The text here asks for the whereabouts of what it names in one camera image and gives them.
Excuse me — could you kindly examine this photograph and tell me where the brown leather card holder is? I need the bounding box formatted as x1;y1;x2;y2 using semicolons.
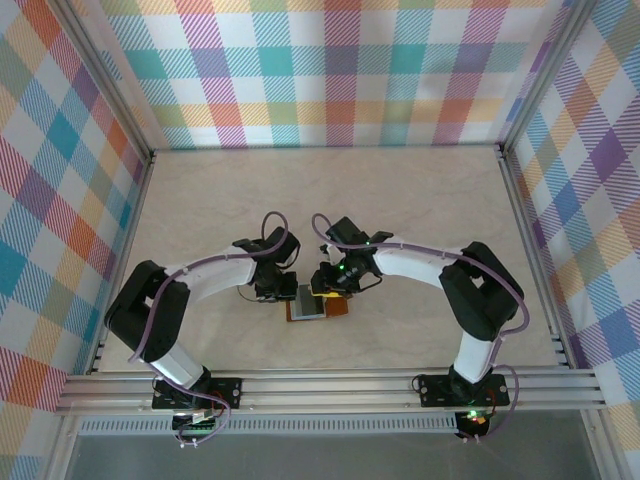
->
284;282;351;324

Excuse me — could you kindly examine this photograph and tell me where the aluminium mounting rail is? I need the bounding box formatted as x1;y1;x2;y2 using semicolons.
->
54;367;606;414

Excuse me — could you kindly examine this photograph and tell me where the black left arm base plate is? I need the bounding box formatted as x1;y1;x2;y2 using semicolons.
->
152;377;244;411

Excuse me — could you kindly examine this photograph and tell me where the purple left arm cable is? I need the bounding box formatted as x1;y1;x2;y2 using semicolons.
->
128;210;301;449

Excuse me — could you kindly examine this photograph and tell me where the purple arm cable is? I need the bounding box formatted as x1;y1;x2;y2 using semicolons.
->
128;210;301;449
310;212;531;444

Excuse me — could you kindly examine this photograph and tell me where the grey slotted cable duct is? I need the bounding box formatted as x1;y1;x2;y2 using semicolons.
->
79;413;461;436

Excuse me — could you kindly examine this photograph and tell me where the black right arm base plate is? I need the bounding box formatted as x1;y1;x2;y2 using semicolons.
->
417;372;511;407

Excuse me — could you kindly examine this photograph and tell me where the aluminium table side rail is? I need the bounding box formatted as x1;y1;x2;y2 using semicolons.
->
87;149;156;375
496;143;576;371

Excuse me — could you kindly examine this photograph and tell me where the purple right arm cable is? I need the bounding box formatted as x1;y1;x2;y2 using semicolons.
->
310;212;531;444

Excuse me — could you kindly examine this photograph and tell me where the aluminium frame post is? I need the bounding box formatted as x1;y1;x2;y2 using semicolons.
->
52;0;157;161
497;0;589;151

